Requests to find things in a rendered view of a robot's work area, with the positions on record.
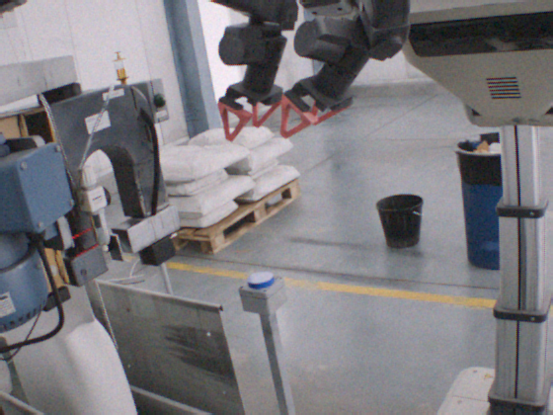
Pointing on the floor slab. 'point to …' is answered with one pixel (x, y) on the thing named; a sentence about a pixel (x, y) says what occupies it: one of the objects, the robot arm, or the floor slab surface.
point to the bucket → (401, 219)
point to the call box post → (277, 364)
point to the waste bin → (480, 198)
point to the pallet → (210, 243)
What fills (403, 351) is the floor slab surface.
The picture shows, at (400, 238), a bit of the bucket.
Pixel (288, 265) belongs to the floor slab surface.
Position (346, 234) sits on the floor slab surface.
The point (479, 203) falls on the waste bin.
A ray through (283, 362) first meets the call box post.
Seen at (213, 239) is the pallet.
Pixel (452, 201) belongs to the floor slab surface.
